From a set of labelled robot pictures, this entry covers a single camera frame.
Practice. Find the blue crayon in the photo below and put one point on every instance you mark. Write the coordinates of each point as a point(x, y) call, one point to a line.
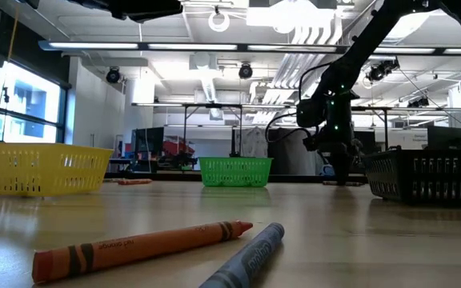
point(246, 260)

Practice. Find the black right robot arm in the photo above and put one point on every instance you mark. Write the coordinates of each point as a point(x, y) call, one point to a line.
point(350, 68)

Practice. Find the blue and white object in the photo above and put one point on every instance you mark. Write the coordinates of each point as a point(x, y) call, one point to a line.
point(326, 171)

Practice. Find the dark grey curtain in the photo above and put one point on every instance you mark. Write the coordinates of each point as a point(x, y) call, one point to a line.
point(290, 158)

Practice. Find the white cabinet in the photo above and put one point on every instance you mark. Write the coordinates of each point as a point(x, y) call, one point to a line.
point(406, 140)

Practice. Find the black track spotlight cluster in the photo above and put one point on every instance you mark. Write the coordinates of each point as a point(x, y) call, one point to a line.
point(378, 73)
point(418, 102)

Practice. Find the light grey curtain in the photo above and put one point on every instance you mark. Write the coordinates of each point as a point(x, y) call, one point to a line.
point(254, 142)

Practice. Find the black plastic basket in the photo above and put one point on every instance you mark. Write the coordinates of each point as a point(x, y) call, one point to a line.
point(434, 178)

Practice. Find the overhead bar with light strips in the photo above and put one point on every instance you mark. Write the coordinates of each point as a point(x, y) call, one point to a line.
point(242, 47)

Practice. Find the green plastic basket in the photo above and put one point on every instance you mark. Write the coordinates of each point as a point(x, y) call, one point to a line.
point(234, 172)

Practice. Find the black monitor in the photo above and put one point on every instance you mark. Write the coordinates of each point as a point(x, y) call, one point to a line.
point(448, 138)
point(150, 140)

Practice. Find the red object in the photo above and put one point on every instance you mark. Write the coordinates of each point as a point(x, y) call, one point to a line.
point(174, 147)

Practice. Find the large window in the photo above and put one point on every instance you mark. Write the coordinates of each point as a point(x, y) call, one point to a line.
point(34, 104)

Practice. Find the yellow plastic basket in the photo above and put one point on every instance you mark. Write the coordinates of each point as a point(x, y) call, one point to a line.
point(34, 168)

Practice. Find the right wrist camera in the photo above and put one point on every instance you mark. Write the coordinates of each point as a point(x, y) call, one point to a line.
point(310, 144)

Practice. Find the black metal frame stand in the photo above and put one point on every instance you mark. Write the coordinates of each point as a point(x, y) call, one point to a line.
point(386, 128)
point(185, 128)

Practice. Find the black table frame rail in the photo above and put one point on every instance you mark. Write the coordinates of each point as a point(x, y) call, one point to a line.
point(166, 176)

